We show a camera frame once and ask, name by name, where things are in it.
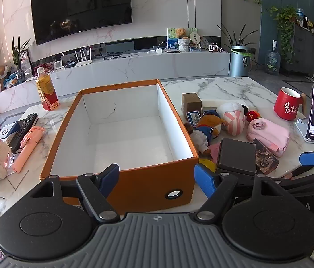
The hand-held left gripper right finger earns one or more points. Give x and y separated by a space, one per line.
205 180

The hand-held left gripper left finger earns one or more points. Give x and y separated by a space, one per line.
109 179

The orange cardboard box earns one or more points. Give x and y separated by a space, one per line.
123 136

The yellow ball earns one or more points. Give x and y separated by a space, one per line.
205 164

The pink flat toy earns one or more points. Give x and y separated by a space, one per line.
215 150

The white phone stand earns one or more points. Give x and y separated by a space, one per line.
302 128

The black rectangular box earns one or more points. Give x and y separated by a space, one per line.
236 156

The dark printed card pack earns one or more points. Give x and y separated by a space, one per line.
265 157

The pink fabric pouch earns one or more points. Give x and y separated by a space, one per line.
270 135

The bear plush in sailor outfit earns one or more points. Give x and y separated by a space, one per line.
205 129

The blue playing card box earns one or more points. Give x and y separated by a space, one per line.
193 118

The pink striped round plush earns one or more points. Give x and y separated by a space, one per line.
233 118

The small red plush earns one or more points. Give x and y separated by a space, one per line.
253 115

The small brown cardboard box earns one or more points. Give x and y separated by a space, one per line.
191 102

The pink selfie stick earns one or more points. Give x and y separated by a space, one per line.
27 148

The black remote control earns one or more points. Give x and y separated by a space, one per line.
23 129

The blue water jug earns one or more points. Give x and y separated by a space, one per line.
272 61

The yellow drink bottle red label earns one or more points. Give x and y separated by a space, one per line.
46 90

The grey drawer cabinet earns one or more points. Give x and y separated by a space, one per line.
306 50

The white and blue box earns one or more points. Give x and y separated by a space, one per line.
8 129

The white marble television cabinet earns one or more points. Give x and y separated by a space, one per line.
145 67

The white router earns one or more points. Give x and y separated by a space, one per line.
84 61

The grey metal bin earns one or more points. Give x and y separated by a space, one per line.
239 62

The small white desk clock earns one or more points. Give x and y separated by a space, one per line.
57 65

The black white cow toy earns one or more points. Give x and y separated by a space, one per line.
215 48

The trailing potted plant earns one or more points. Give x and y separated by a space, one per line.
286 25

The white ribbed pot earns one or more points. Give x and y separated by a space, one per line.
183 45

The round paper fan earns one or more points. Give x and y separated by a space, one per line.
195 37

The long-leaf green plant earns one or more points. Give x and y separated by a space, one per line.
236 37

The blue green painting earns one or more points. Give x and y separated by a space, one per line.
171 40

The brown teddy bear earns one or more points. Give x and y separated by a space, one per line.
181 33

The tall leafy potted plant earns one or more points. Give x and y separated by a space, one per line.
20 53

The wall-mounted black television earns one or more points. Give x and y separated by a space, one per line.
81 8

